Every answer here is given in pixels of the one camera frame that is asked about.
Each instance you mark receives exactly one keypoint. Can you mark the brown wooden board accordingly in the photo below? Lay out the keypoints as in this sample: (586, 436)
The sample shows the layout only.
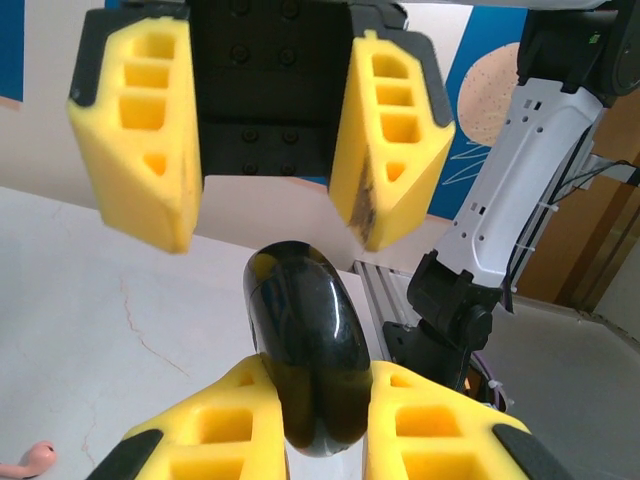
(590, 240)

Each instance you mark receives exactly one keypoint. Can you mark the long aluminium mounting rail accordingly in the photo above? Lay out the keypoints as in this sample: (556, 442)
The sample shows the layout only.
(385, 290)

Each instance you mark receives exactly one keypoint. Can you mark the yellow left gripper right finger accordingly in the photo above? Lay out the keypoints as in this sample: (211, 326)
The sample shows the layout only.
(430, 430)

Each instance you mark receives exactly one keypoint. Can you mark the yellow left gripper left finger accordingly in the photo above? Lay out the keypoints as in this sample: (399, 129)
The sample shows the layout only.
(210, 425)

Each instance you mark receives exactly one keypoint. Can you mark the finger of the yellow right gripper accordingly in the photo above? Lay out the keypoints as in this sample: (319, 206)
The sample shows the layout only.
(400, 165)
(145, 165)

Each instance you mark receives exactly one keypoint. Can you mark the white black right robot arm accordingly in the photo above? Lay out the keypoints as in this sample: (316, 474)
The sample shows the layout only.
(520, 175)

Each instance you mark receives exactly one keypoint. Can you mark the blue poster dotted peach circle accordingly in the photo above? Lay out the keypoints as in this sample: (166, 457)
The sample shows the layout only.
(492, 95)

